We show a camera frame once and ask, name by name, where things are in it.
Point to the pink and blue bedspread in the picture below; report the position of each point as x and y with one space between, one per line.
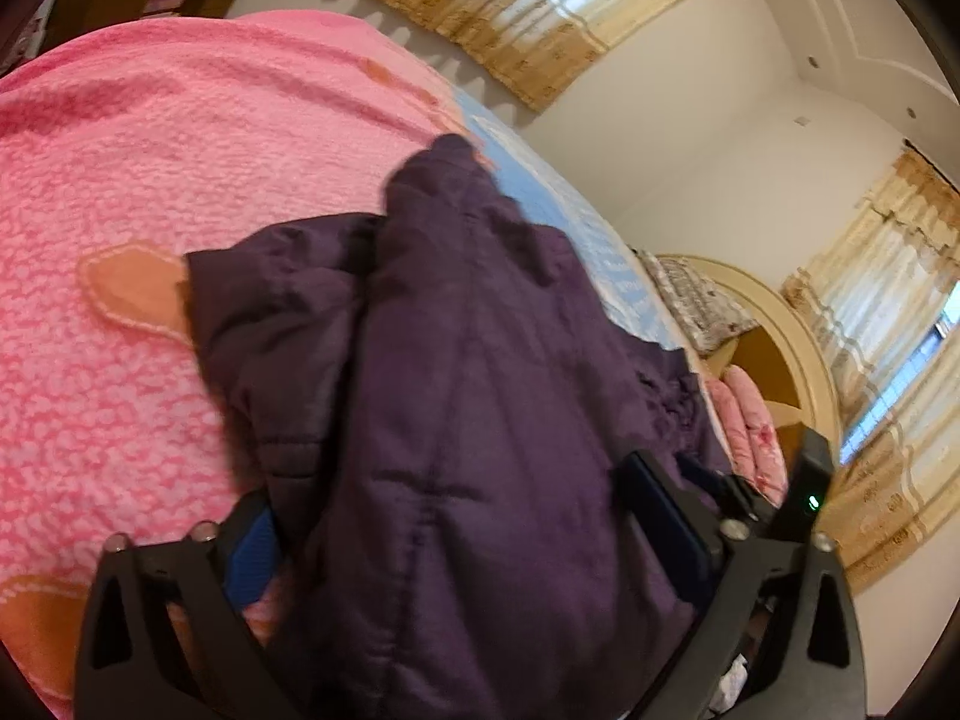
124 152

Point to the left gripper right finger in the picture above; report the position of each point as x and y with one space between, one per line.
809 661

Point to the pink folded quilt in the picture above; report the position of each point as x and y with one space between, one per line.
748 426

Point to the purple quilted winter jacket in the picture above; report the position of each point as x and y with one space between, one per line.
436 398

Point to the beige side window curtain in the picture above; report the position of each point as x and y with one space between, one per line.
874 300

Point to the patterned grey pillow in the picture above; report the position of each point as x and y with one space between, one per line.
708 316

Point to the cream wooden headboard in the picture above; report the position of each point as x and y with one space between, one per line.
780 353

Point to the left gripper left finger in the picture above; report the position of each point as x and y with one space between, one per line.
163 634

